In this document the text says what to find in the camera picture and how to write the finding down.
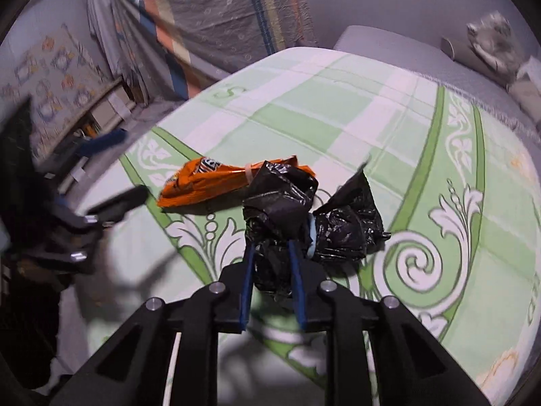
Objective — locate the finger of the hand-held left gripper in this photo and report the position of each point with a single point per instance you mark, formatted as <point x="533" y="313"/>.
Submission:
<point x="103" y="141"/>
<point x="114" y="205"/>

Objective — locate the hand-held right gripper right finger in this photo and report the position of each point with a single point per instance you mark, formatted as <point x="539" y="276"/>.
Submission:
<point x="298" y="296"/>

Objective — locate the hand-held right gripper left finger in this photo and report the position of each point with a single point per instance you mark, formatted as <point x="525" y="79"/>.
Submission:
<point x="246" y="296"/>

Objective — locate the orange snack packet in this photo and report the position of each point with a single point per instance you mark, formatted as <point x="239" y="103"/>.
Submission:
<point x="198" y="186"/>

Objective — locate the black plastic bag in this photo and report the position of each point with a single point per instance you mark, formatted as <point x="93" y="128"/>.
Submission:
<point x="274" y="203"/>

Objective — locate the patterned cloth with frames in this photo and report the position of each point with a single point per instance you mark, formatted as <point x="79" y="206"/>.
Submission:
<point x="55" y="84"/>

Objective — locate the striped cloth under clear plastic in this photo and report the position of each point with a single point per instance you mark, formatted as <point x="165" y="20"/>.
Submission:
<point x="211" y="17"/>

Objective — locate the green patterned blanket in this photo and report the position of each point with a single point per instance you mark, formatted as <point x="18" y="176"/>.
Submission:
<point x="338" y="114"/>

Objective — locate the grey quilted bedspread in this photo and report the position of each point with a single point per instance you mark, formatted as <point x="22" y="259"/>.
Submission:
<point x="401" y="50"/>

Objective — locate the grey bolster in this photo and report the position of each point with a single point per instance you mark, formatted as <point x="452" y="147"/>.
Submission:
<point x="456" y="53"/>

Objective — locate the grey pillow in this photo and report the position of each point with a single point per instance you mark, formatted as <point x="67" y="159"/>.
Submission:
<point x="526" y="95"/>

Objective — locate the grey white plush toy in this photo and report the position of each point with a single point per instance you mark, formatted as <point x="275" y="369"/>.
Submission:
<point x="494" y="38"/>

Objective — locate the folded white cloth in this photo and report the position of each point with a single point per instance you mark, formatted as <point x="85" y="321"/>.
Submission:
<point x="530" y="70"/>

